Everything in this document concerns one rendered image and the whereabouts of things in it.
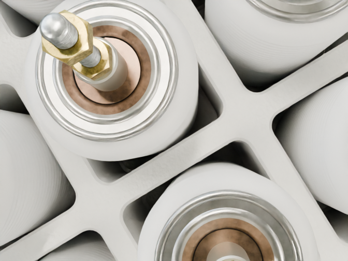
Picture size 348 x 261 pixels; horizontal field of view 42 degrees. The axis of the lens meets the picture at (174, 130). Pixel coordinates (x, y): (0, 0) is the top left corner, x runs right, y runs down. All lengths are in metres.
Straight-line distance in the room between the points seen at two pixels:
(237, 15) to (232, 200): 0.10
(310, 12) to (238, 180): 0.09
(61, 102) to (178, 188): 0.08
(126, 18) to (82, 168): 0.12
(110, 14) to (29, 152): 0.10
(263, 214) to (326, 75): 0.12
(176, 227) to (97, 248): 0.13
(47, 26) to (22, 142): 0.14
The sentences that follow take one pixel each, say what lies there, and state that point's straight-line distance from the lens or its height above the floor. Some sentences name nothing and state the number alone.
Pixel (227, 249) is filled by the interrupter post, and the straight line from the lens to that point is 0.23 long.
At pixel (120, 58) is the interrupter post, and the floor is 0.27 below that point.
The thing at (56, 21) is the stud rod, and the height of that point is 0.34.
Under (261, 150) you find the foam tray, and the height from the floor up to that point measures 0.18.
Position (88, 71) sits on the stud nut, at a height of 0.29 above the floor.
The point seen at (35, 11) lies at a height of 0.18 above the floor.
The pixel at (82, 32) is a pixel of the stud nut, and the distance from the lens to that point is 0.17.
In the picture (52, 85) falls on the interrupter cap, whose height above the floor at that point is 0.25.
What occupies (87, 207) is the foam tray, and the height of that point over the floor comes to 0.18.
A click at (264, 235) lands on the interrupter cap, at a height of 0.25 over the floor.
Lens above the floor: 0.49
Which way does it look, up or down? 86 degrees down
